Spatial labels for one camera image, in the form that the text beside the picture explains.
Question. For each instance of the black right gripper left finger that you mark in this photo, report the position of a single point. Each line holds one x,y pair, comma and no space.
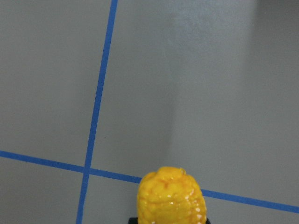
133,220

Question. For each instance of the yellow corn cob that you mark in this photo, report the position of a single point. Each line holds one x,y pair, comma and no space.
170,196

